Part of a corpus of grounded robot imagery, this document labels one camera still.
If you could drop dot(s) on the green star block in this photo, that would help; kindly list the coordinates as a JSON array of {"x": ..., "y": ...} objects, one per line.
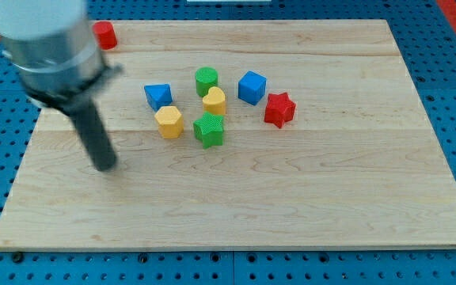
[{"x": 209, "y": 129}]

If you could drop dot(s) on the blue cube block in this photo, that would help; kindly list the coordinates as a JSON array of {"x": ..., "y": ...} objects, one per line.
[{"x": 251, "y": 87}]

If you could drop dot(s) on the red star block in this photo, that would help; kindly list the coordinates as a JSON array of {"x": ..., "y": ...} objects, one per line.
[{"x": 279, "y": 109}]

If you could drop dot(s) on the light wooden board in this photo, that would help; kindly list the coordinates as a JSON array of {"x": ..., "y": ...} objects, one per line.
[{"x": 358, "y": 168}]

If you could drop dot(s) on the yellow heart block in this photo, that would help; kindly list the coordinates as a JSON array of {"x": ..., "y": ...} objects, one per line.
[{"x": 215, "y": 101}]

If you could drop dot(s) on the yellow hexagon block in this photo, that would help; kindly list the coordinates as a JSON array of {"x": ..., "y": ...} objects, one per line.
[{"x": 170, "y": 122}]

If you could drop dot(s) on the green cylinder block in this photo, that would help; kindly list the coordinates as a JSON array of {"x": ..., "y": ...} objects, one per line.
[{"x": 205, "y": 78}]

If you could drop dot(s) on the blue triangle block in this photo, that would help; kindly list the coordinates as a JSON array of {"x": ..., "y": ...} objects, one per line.
[{"x": 158, "y": 96}]

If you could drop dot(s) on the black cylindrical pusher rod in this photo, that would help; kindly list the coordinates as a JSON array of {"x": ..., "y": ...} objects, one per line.
[{"x": 91, "y": 131}]

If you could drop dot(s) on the red cylinder block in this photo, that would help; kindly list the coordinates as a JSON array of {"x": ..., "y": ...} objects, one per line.
[{"x": 105, "y": 34}]

